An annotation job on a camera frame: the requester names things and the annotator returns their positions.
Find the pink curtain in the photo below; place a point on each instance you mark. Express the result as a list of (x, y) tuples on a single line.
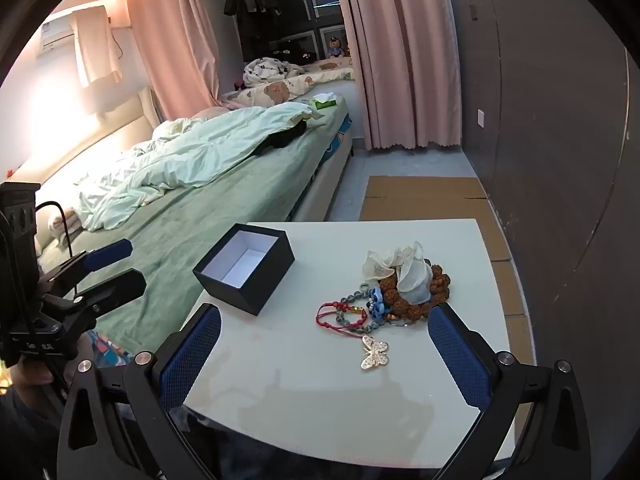
[(400, 50), (170, 35)]

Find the bear printed blanket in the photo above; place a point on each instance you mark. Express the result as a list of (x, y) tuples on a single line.
[(300, 84)]

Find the flattened cardboard sheet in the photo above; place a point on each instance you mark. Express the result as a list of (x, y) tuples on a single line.
[(420, 200)]

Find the green tissue pack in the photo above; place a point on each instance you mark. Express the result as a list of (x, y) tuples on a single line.
[(322, 102)]

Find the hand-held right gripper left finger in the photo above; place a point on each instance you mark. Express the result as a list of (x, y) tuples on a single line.
[(192, 360)]

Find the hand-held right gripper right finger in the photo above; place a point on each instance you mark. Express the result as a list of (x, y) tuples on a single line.
[(457, 355)]

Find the black jewelry box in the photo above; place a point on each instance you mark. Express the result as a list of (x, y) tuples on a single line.
[(245, 265)]

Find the white air conditioner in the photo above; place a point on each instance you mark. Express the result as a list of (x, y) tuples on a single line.
[(55, 32)]

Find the light green duvet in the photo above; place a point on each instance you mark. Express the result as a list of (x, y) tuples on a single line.
[(200, 145)]

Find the person's left hand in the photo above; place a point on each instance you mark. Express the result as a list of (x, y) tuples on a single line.
[(32, 372)]

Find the black garment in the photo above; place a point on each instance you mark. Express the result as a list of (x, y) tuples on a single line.
[(282, 137)]

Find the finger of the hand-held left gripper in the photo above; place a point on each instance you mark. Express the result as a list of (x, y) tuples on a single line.
[(107, 254), (115, 287)]

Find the white spotted blanket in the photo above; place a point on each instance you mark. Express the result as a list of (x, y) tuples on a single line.
[(267, 71)]

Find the green bed sheet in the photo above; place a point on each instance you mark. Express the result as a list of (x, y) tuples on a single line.
[(210, 210)]

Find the white pillow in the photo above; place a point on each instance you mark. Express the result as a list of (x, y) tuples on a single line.
[(57, 225)]

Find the dark glass door cabinet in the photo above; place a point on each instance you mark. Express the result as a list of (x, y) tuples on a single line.
[(310, 5)]

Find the gold butterfly pendant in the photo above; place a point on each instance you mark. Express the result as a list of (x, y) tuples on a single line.
[(374, 352)]

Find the dark brown wardrobe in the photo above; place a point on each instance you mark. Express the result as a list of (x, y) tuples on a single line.
[(550, 135)]

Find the white wall socket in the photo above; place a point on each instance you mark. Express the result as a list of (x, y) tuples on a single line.
[(481, 118)]

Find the white hanging cloth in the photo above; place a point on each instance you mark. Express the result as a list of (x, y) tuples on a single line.
[(97, 50)]

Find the teddy bear toy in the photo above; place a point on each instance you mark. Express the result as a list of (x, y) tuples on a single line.
[(336, 46)]

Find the cartoon printed mattress sheet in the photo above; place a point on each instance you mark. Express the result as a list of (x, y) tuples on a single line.
[(339, 135)]

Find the blue flower ornament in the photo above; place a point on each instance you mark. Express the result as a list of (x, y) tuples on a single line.
[(376, 305)]

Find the black plush toy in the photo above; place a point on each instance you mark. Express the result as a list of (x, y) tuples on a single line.
[(306, 54), (283, 52)]

